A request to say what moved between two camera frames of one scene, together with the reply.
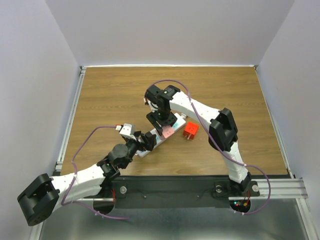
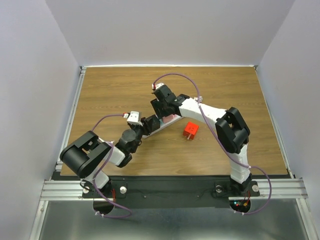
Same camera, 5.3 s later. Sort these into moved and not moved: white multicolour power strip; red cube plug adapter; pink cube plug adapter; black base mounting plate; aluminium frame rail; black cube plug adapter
Moved: white multicolour power strip; black cube plug adapter; pink cube plug adapter
Not moved: aluminium frame rail; black base mounting plate; red cube plug adapter
